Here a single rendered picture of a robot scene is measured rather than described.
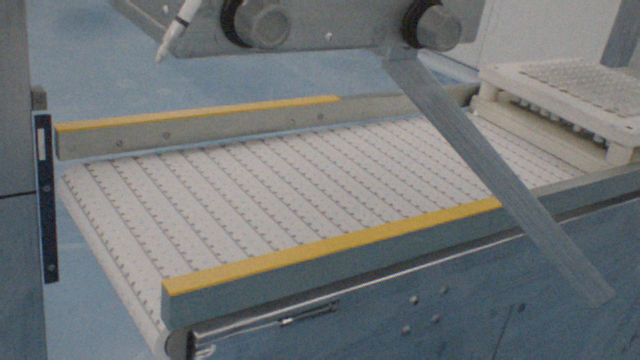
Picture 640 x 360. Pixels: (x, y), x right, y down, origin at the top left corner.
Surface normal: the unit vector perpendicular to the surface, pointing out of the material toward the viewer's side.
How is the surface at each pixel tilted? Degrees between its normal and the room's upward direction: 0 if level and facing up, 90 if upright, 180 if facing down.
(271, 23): 90
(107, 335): 0
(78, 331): 0
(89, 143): 90
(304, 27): 90
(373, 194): 0
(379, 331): 90
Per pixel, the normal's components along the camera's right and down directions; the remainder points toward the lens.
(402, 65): 0.03, 0.42
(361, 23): 0.56, 0.46
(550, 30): -0.77, 0.19
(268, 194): 0.15, -0.88
